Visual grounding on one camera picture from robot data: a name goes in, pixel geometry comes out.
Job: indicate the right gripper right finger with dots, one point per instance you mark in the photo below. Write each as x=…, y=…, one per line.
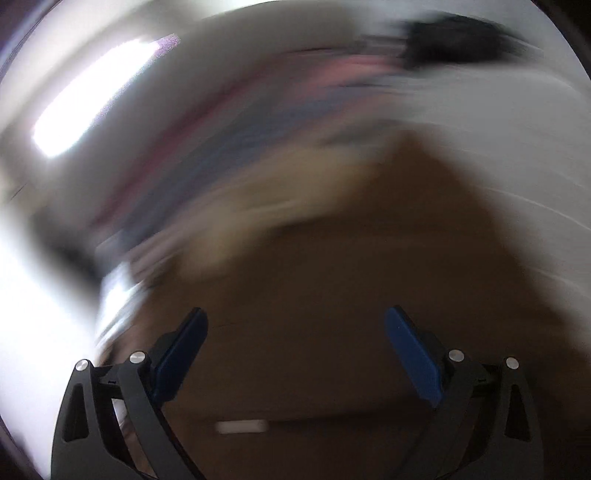
x=485, y=424

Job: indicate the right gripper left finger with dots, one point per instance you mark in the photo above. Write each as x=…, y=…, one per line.
x=88, y=443

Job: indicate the brown coat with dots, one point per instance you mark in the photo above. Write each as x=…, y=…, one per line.
x=297, y=378

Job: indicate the grey quilted bed mattress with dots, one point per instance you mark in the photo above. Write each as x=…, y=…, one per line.
x=521, y=138

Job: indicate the blue-grey folded blanket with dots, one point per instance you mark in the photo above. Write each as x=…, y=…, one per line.
x=173, y=179

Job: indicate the black jacket on bed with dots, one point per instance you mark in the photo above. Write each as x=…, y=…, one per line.
x=456, y=39

